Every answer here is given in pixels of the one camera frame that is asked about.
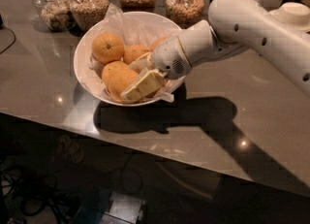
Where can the glass jar colourful cereal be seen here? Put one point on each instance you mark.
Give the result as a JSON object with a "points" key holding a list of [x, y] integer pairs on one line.
{"points": [[184, 13]]}

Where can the white ceramic bowl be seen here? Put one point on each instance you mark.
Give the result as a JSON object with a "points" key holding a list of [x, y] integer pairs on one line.
{"points": [[80, 63]]}

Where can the white paper bowl liner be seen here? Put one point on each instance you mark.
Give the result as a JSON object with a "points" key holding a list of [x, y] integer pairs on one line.
{"points": [[135, 27]]}

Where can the glass jar far left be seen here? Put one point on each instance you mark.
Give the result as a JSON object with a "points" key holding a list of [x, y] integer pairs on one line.
{"points": [[56, 14]]}

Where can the glass jar of grains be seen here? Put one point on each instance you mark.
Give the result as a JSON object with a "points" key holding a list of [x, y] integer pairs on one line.
{"points": [[87, 13]]}

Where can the orange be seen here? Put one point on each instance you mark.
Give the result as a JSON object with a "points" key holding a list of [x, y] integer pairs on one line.
{"points": [[119, 81], [110, 69], [157, 42], [152, 94], [107, 47], [132, 53]]}

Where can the orange front bottom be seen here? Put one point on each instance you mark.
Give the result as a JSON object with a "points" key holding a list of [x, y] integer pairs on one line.
{"points": [[119, 81]]}

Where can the metal box on floor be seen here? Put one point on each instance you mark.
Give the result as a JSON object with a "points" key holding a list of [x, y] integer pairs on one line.
{"points": [[124, 209]]}

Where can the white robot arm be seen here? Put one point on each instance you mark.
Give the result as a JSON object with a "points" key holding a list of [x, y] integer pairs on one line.
{"points": [[232, 26]]}

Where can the stack of white plates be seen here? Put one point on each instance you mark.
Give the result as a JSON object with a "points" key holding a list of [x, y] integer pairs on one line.
{"points": [[295, 14]]}

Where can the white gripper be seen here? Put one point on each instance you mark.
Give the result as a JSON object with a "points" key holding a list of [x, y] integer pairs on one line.
{"points": [[169, 57]]}

